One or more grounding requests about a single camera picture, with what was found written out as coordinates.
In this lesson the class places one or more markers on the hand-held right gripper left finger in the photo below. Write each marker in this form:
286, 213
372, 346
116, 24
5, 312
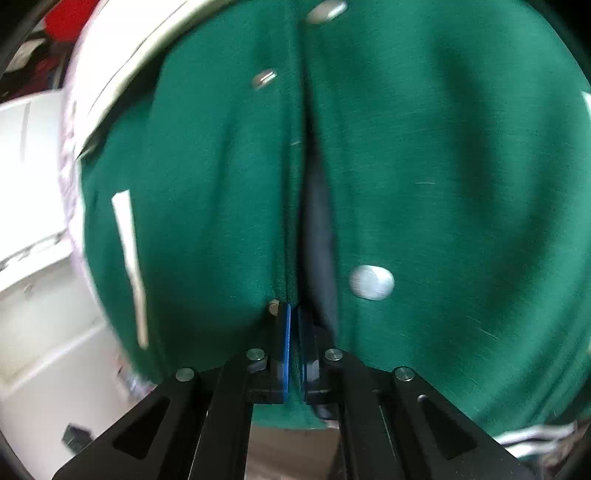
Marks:
286, 350

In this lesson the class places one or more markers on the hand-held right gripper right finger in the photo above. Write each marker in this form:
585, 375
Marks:
304, 355

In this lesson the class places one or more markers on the green varsity jacket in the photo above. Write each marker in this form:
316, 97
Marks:
415, 184

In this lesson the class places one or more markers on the white sliding door wardrobe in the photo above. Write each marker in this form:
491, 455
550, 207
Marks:
46, 323

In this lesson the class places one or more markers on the red blanket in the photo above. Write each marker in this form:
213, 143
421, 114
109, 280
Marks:
69, 18

